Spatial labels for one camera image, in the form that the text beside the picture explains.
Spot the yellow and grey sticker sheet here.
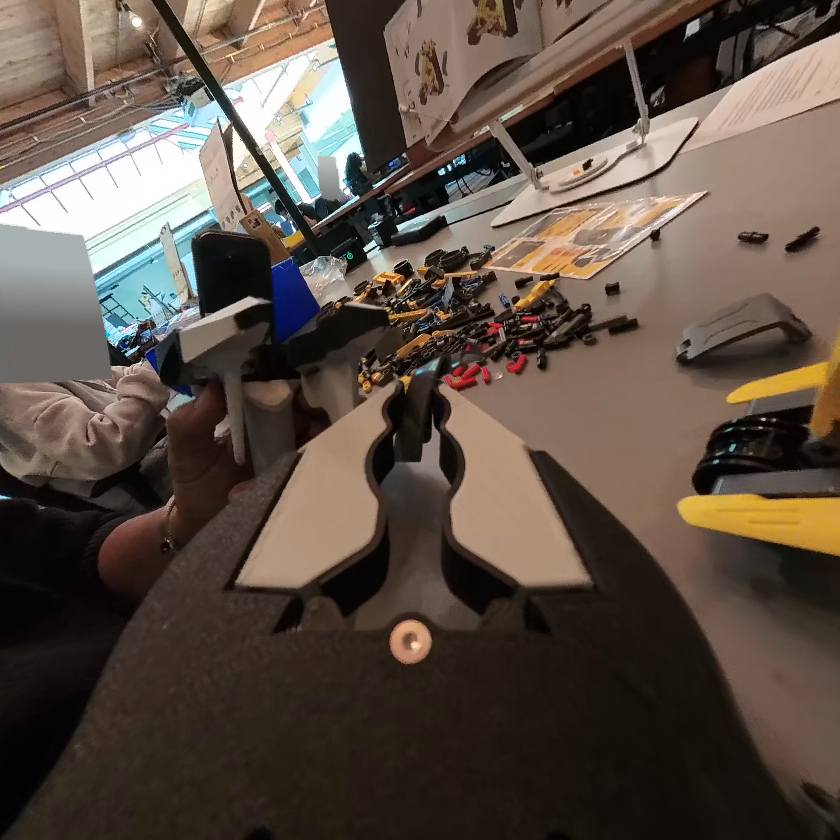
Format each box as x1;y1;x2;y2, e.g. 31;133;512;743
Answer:
483;190;709;281

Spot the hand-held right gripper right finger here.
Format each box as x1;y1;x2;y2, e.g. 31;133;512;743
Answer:
435;384;595;616

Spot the blue plastic bin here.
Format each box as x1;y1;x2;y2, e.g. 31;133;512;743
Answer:
144;257;322;396

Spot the black monitor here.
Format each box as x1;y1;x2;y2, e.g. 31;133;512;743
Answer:
324;0;429;175

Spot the cardboard sign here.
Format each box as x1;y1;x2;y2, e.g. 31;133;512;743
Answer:
159;223;199;304
198;120;256;232

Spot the black pole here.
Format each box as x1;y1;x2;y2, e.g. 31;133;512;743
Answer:
150;0;324;258

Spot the white book stand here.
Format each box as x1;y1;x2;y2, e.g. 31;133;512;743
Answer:
425;0;723;229

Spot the grey panel with engraved lines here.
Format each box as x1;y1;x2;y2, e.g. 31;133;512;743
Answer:
675;293;814;366
392;357;445;462

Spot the yellow brick model vehicle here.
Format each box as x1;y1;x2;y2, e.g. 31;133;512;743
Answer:
676;331;840;559

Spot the black flat box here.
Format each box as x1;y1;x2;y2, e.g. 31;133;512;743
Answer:
391;215;449;248

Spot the black device with green light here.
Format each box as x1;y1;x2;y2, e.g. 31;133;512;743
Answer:
328;235;370;274

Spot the pile of building brick pieces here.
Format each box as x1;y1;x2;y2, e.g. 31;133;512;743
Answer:
354;244;641;395

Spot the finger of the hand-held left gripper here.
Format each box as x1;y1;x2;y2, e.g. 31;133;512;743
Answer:
159;297;275;465
287;302;393;424

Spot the white printed paper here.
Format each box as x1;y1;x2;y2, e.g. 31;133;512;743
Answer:
679;29;840;154

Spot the person's left hand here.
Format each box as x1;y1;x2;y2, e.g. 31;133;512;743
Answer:
166;381;263;549

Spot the person's left forearm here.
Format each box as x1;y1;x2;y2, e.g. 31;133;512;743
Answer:
0;495;193;664

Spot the clear plastic bag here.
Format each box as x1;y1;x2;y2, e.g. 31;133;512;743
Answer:
298;255;349;298

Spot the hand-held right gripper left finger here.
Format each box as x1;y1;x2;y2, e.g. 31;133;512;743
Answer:
234;381;403;616

